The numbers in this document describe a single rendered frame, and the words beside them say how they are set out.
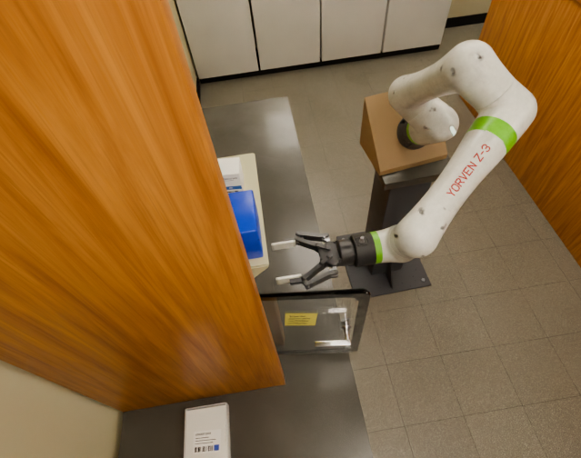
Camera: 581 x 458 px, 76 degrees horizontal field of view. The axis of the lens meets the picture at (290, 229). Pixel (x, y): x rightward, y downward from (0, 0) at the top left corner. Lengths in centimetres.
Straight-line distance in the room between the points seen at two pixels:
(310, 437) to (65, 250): 87
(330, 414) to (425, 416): 108
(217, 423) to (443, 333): 152
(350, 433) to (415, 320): 127
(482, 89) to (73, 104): 94
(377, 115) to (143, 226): 131
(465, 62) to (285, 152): 93
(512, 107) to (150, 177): 92
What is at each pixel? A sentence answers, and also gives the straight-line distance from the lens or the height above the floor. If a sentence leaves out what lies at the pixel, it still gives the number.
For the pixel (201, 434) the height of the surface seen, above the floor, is 98.
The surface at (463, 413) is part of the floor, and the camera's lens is 226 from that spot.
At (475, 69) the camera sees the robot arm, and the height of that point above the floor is 158.
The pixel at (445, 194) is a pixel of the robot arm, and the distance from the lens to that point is 98.
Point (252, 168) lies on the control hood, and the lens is 87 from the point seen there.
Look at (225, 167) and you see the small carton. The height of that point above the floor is 157.
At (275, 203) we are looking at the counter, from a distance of 154.
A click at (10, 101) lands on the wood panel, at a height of 195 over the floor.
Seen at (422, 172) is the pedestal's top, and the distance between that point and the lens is 170.
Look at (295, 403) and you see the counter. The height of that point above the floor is 94.
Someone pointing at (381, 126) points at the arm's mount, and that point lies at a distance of 164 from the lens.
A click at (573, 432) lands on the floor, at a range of 246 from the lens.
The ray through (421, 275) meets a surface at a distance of 247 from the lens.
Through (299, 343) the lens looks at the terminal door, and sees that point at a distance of 108.
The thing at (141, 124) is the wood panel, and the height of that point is 191.
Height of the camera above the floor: 211
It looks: 54 degrees down
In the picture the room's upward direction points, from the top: 7 degrees counter-clockwise
